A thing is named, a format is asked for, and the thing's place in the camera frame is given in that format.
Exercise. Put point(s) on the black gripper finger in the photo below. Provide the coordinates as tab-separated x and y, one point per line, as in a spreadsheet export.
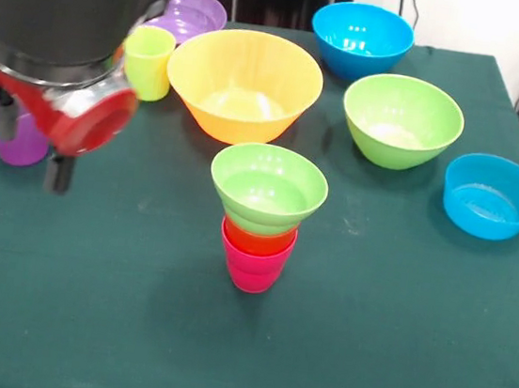
59	174
5	120

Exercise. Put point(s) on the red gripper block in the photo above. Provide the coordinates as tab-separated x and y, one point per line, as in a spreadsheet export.
92	126

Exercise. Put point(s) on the purple cup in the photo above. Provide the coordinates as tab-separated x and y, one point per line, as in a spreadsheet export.
26	146

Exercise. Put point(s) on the large orange bowl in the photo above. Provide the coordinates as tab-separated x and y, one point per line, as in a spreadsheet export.
242	106

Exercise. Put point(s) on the small ribbed green bowl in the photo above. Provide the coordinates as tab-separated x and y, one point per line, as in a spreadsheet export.
267	190

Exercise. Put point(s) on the orange-red cup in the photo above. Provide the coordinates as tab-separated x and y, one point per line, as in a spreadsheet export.
258	243

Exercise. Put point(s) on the pink cup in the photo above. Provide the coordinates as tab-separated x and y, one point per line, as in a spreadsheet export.
252	273

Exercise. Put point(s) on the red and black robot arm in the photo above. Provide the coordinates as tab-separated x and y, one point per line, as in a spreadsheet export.
59	8

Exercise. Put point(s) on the green cup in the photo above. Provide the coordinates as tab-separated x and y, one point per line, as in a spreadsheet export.
149	71

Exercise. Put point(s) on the purple bowl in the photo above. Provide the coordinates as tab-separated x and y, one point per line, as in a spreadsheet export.
196	16

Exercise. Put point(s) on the dark green tablecloth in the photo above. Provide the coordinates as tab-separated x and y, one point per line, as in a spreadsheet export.
244	320

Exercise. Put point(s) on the deep blue bowl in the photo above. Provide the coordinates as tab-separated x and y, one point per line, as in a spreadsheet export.
352	58

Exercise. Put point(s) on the large green bowl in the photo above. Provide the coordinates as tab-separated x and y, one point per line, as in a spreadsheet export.
400	126

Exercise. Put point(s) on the shallow blue bowl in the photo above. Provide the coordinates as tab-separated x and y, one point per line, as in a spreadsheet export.
492	203

